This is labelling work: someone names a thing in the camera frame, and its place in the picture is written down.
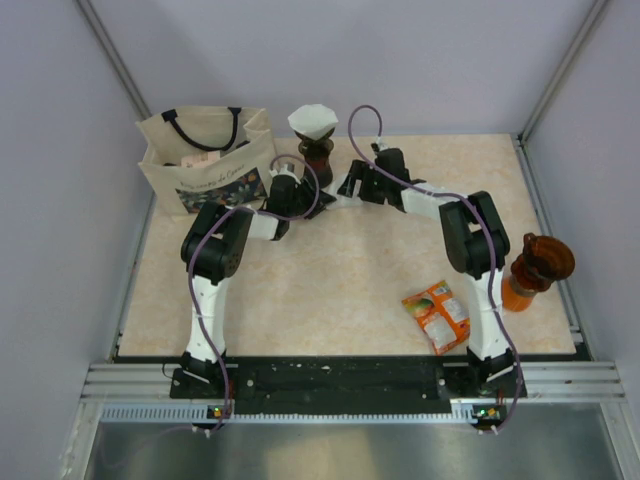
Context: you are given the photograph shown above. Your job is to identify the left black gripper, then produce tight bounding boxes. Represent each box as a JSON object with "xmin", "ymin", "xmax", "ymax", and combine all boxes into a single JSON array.
[{"xmin": 285, "ymin": 175, "xmax": 336, "ymax": 219}]

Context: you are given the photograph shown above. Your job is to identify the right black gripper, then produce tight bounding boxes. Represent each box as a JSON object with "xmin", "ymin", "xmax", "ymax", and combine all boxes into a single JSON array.
[{"xmin": 337, "ymin": 161, "xmax": 390, "ymax": 206}]

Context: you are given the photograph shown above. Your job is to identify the white paper coffee filters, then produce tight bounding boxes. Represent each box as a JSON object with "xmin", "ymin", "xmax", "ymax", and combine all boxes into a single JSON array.
[{"xmin": 323, "ymin": 173, "xmax": 364, "ymax": 210}]

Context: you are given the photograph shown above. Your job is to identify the olive green coffee dripper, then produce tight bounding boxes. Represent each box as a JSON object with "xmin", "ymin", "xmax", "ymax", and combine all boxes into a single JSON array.
[{"xmin": 298, "ymin": 138, "xmax": 334, "ymax": 162}]

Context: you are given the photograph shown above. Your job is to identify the brown coffee dripper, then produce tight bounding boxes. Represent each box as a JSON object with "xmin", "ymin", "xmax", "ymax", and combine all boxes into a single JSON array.
[{"xmin": 511, "ymin": 233, "xmax": 575, "ymax": 293}]

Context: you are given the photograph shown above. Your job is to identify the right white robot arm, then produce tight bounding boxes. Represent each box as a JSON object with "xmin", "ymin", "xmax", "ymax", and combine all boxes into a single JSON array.
[{"xmin": 329, "ymin": 148, "xmax": 524, "ymax": 398}]

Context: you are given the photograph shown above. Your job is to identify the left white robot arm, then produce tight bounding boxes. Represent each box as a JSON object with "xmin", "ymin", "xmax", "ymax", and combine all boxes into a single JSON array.
[{"xmin": 180, "ymin": 169, "xmax": 330, "ymax": 397}]

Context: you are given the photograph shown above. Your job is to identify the red glass coffee server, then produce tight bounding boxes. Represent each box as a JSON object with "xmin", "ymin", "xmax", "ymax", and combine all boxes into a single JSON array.
[{"xmin": 303, "ymin": 155, "xmax": 333, "ymax": 189}]

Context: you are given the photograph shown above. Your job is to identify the box inside tote bag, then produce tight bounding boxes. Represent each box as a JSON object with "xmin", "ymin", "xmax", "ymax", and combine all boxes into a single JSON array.
[{"xmin": 180, "ymin": 152, "xmax": 221, "ymax": 169}]

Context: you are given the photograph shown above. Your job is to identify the beige canvas tote bag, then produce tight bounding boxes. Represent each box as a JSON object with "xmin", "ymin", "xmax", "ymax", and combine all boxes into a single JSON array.
[{"xmin": 136, "ymin": 106, "xmax": 276, "ymax": 216}]

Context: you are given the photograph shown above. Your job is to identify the orange snack packet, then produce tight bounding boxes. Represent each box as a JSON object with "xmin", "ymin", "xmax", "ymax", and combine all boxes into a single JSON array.
[{"xmin": 402, "ymin": 281, "xmax": 471, "ymax": 355}]

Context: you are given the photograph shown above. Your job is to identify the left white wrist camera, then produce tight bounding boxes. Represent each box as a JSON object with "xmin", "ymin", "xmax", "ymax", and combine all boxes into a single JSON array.
[{"xmin": 270, "ymin": 163, "xmax": 297, "ymax": 180}]

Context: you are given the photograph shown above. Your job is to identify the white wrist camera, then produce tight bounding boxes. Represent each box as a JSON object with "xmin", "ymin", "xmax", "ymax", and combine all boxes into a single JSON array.
[
  {"xmin": 371, "ymin": 139, "xmax": 389, "ymax": 154},
  {"xmin": 270, "ymin": 163, "xmax": 297, "ymax": 180}
]

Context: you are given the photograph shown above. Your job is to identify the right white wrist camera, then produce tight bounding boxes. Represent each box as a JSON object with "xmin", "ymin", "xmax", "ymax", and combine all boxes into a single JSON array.
[{"xmin": 371, "ymin": 139, "xmax": 389, "ymax": 154}]

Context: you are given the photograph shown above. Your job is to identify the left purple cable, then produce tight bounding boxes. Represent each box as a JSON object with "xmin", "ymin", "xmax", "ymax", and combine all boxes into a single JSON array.
[{"xmin": 186, "ymin": 154, "xmax": 321, "ymax": 434}]

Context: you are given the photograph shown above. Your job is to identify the purple cable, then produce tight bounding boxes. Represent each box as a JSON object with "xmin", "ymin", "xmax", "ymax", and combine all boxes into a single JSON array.
[
  {"xmin": 186, "ymin": 154, "xmax": 321, "ymax": 434},
  {"xmin": 348, "ymin": 104, "xmax": 525, "ymax": 434}
]

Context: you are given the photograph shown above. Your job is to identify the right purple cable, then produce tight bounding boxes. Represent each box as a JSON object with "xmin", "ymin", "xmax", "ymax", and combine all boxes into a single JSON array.
[{"xmin": 348, "ymin": 104, "xmax": 525, "ymax": 434}]

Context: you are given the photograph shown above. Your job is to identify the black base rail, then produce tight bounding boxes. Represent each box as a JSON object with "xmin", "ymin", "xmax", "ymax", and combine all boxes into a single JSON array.
[{"xmin": 170, "ymin": 354, "xmax": 526, "ymax": 416}]

